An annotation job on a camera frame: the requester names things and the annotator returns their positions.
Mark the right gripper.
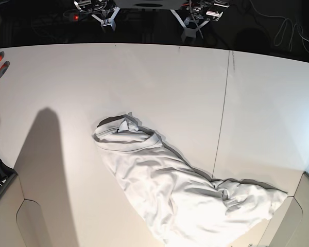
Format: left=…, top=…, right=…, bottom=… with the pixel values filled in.
left=91, top=7, right=120, bottom=31

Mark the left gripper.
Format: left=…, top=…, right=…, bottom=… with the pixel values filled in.
left=170, top=10, right=209, bottom=41

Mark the white t-shirt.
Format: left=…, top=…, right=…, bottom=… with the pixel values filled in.
left=92, top=115, right=288, bottom=246

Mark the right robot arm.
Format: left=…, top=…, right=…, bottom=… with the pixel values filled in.
left=74, top=0, right=120, bottom=31

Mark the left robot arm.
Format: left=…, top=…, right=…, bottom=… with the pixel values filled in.
left=170, top=0, right=231, bottom=42

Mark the white box device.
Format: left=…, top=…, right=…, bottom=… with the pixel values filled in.
left=114, top=0, right=186, bottom=10

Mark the black power strip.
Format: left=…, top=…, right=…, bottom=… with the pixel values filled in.
left=63, top=10, right=145, bottom=22

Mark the white cable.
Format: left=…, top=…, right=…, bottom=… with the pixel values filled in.
left=247, top=0, right=309, bottom=54

